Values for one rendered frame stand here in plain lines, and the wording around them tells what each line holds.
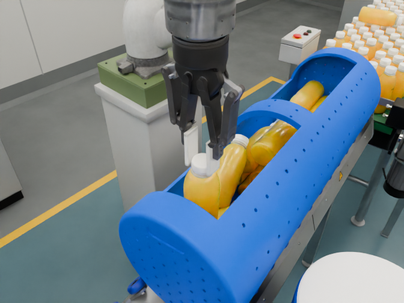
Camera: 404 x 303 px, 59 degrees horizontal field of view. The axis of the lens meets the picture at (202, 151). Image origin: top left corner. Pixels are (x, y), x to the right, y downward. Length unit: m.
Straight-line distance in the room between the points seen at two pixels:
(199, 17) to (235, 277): 0.40
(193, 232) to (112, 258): 1.53
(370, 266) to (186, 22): 0.63
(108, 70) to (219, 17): 1.00
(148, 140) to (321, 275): 0.82
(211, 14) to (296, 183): 0.43
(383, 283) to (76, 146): 2.43
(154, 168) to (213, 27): 1.07
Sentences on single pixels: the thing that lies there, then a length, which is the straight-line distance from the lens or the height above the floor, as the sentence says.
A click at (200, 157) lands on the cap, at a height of 1.30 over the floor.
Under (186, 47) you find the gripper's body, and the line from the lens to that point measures 0.46.
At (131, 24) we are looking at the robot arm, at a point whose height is 1.26.
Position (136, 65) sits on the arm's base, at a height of 1.11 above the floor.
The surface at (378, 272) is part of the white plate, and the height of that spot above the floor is 1.04.
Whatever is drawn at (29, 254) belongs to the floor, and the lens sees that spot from 2.27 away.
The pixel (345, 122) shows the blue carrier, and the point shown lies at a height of 1.17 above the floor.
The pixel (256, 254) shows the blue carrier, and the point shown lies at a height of 1.16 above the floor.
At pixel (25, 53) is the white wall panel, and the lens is 3.61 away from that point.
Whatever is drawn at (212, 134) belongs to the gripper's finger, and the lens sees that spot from 0.54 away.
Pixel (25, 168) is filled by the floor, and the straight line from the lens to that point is 2.83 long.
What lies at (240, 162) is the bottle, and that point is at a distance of 0.84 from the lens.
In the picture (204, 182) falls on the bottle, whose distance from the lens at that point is 0.61.
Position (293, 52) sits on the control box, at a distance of 1.64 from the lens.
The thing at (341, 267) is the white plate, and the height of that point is 1.04.
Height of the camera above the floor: 1.69
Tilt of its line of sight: 39 degrees down
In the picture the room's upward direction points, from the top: straight up
